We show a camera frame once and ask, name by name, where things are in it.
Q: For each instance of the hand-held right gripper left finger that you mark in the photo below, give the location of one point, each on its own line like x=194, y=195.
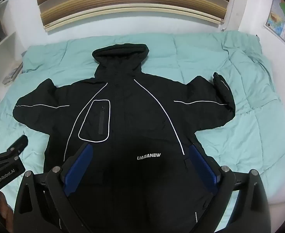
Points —
x=78, y=167

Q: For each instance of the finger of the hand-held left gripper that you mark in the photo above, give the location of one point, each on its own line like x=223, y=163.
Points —
x=20, y=144

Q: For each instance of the wall map poster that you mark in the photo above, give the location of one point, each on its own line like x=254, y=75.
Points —
x=284, y=21

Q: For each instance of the black hooded jacket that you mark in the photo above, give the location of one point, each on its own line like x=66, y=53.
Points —
x=137, y=116

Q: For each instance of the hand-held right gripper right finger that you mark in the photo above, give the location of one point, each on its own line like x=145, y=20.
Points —
x=203, y=167

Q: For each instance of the teal quilted blanket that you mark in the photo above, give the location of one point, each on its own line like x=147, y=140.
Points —
x=229, y=60

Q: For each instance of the striped window blind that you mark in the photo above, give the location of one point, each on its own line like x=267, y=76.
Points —
x=132, y=0

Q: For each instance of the white shelf unit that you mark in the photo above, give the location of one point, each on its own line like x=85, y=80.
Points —
x=4, y=46

